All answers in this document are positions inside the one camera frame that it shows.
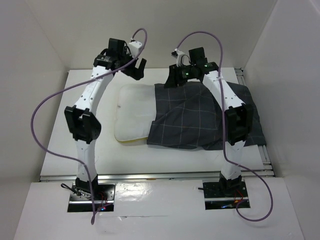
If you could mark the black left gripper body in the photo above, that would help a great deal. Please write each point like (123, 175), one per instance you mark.
(125, 59)

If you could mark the white pillow with yellow edge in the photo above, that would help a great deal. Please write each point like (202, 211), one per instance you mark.
(136, 110)

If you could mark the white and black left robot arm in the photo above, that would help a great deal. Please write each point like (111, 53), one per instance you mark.
(81, 117)

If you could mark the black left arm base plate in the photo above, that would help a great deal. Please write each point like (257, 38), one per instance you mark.
(80, 201)

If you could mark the aluminium frame rail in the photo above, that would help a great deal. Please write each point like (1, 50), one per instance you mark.
(114, 160)

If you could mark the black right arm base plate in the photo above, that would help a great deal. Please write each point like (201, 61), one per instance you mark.
(217, 199)

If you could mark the dark grey checked pillowcase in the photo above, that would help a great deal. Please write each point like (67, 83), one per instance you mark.
(187, 117)

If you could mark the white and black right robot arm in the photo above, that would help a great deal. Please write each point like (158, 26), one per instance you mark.
(237, 116)

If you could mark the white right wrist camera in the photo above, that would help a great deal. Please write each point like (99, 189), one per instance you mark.
(179, 57)

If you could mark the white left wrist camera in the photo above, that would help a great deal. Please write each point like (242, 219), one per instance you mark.
(135, 48)

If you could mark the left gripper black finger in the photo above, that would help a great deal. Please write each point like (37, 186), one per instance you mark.
(129, 70)
(138, 72)

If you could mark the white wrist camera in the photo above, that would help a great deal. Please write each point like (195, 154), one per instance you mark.
(135, 48)
(179, 57)

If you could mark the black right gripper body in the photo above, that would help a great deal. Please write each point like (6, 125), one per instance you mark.
(185, 73)

